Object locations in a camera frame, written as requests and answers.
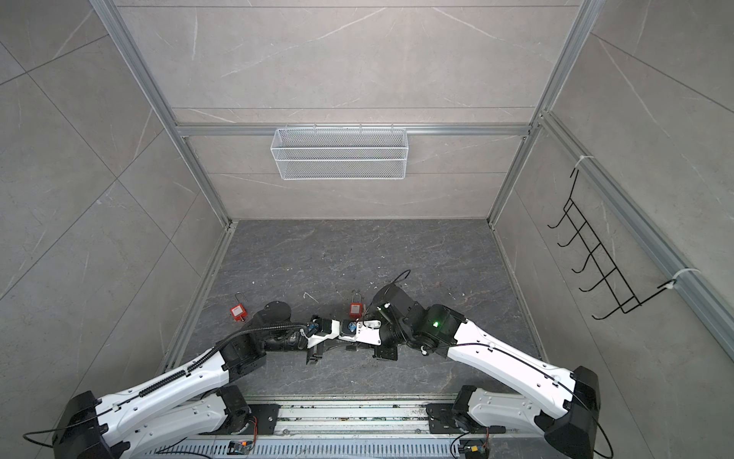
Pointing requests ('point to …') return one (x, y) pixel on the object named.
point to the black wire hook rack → (620, 295)
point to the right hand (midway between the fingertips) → (363, 334)
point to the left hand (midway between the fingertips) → (350, 332)
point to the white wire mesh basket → (341, 154)
